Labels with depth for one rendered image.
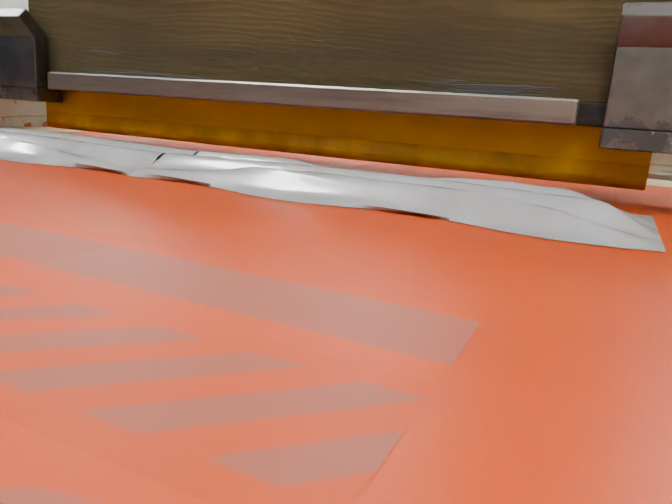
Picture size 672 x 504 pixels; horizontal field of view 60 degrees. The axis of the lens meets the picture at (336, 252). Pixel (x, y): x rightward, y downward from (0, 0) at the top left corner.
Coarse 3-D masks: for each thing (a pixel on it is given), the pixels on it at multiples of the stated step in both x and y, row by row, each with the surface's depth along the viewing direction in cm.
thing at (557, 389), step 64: (0, 192) 17; (64, 192) 18; (128, 192) 18; (192, 192) 19; (640, 192) 29; (256, 256) 12; (320, 256) 12; (384, 256) 13; (448, 256) 13; (512, 256) 13; (576, 256) 14; (640, 256) 14; (512, 320) 9; (576, 320) 9; (640, 320) 10; (448, 384) 7; (512, 384) 7; (576, 384) 7; (640, 384) 7; (448, 448) 5; (512, 448) 6; (576, 448) 6; (640, 448) 6
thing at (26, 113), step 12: (0, 108) 44; (12, 108) 44; (24, 108) 45; (36, 108) 46; (0, 120) 44; (12, 120) 45; (24, 120) 45; (36, 120) 46; (660, 156) 37; (660, 168) 37
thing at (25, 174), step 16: (160, 144) 38; (176, 144) 39; (192, 144) 40; (208, 144) 41; (0, 160) 24; (0, 176) 20; (16, 176) 20; (32, 176) 20; (48, 176) 21; (64, 176) 21; (80, 176) 21; (96, 176) 22; (112, 176) 22; (128, 176) 22
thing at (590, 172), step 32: (64, 128) 39; (96, 128) 37; (128, 128) 36; (160, 128) 35; (192, 128) 34; (224, 128) 33; (384, 160) 29; (416, 160) 28; (448, 160) 28; (480, 160) 27; (512, 160) 26; (544, 160) 26; (576, 160) 25
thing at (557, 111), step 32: (160, 96) 31; (192, 96) 31; (224, 96) 30; (256, 96) 29; (288, 96) 28; (320, 96) 27; (352, 96) 27; (384, 96) 26; (416, 96) 25; (448, 96) 25; (480, 96) 24; (512, 96) 24
